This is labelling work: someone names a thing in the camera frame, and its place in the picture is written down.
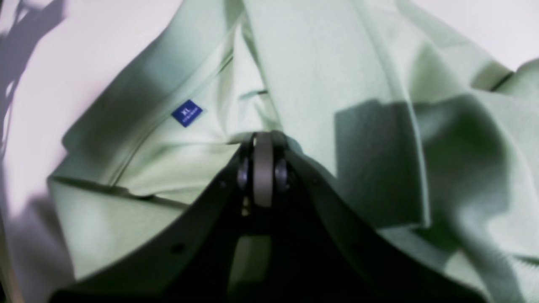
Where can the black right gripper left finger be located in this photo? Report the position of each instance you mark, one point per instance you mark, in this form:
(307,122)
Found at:
(191,259)

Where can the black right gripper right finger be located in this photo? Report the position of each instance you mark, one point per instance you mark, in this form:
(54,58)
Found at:
(340,258)

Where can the light green T-shirt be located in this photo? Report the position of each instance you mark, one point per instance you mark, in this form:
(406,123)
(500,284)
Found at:
(420,131)

